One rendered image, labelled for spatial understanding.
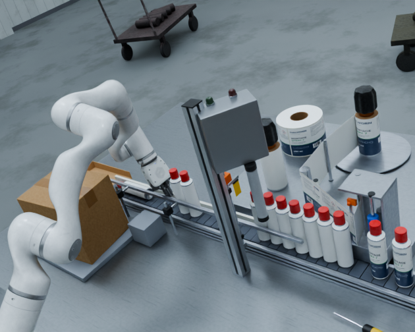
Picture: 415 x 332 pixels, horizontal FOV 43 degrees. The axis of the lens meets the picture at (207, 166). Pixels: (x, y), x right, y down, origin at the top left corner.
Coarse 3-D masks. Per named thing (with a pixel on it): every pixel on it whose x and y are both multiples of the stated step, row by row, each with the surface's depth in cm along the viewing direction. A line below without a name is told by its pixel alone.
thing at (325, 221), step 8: (320, 208) 160; (328, 208) 159; (320, 216) 160; (328, 216) 160; (320, 224) 161; (328, 224) 160; (320, 232) 163; (328, 232) 161; (320, 240) 166; (328, 240) 163; (328, 248) 165; (328, 256) 167; (336, 256) 167
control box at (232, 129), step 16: (240, 96) 149; (208, 112) 146; (224, 112) 144; (240, 112) 146; (256, 112) 147; (208, 128) 145; (224, 128) 147; (240, 128) 148; (256, 128) 149; (208, 144) 148; (224, 144) 149; (240, 144) 150; (256, 144) 152; (224, 160) 151; (240, 160) 153
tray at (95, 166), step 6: (96, 162) 270; (90, 168) 272; (96, 168) 272; (102, 168) 269; (108, 168) 265; (114, 168) 261; (108, 174) 264; (114, 174) 262; (120, 174) 260; (126, 174) 256
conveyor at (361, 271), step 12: (144, 204) 224; (156, 204) 222; (168, 204) 220; (180, 216) 210; (204, 216) 206; (216, 228) 198; (240, 228) 195; (252, 240) 187; (288, 252) 177; (324, 264) 169; (336, 264) 167; (360, 264) 165; (360, 276) 161; (396, 288) 154; (408, 288) 152
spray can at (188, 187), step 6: (180, 174) 198; (186, 174) 198; (186, 180) 199; (192, 180) 200; (186, 186) 199; (192, 186) 200; (186, 192) 200; (192, 192) 201; (186, 198) 202; (192, 198) 202; (198, 198) 205; (198, 204) 205; (192, 210) 205; (192, 216) 207; (198, 216) 207
